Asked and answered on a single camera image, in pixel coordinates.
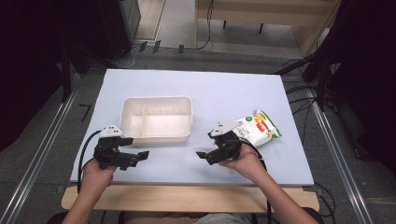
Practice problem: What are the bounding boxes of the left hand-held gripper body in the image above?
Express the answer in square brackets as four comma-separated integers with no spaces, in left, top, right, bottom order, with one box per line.
[92,124,140,171]

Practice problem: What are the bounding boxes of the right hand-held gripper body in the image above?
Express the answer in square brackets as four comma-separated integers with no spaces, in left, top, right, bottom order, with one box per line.
[207,119,245,162]

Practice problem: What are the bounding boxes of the person's left hand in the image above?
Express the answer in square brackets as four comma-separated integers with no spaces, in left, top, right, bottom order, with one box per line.
[80,158,118,189]

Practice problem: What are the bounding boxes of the person's right hand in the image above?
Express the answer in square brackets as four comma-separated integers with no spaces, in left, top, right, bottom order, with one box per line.
[219,144,266,183]

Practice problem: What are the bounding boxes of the white and green snack bag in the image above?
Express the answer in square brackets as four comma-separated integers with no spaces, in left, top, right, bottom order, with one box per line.
[232,109,283,148]

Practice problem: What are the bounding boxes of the white divided plastic container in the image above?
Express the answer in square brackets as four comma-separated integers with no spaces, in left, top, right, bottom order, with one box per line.
[119,95,193,145]

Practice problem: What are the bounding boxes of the wooden table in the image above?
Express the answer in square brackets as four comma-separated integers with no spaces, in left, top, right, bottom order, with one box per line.
[61,183,320,214]

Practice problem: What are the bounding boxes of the pale blue table board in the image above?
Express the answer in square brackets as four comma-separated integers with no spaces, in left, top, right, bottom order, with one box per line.
[69,68,315,187]

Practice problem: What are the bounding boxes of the person's legs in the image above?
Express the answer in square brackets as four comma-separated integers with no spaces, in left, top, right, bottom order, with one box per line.
[118,211,254,224]

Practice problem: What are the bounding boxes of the black metal stand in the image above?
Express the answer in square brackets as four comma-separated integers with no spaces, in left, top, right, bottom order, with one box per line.
[60,46,73,104]

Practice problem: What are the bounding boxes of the black curtain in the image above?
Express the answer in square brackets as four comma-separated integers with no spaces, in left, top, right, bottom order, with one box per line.
[306,0,396,175]
[0,0,134,152]

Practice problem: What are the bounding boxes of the light wooden bench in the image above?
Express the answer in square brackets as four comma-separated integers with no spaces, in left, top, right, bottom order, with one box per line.
[193,0,341,59]

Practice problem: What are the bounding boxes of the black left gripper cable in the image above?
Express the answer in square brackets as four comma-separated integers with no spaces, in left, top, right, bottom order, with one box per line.
[77,130,103,194]

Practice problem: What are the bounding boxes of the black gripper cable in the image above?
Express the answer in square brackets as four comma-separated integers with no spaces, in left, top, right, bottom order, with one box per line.
[241,139,273,224]
[77,130,103,194]

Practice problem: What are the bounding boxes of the metal floor rail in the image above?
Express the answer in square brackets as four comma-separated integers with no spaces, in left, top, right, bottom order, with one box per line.
[305,88,375,224]
[0,81,81,224]

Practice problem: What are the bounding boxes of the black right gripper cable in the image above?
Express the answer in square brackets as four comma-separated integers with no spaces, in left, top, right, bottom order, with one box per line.
[241,139,273,224]

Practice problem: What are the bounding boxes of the bundle of black floor cables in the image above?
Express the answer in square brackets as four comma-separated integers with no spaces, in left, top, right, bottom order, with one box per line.
[281,58,339,147]

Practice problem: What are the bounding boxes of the white floor cable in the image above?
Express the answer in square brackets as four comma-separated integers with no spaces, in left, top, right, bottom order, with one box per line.
[109,46,138,70]

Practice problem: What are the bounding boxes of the black hanging cable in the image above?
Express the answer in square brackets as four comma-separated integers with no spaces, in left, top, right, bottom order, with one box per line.
[177,0,216,54]

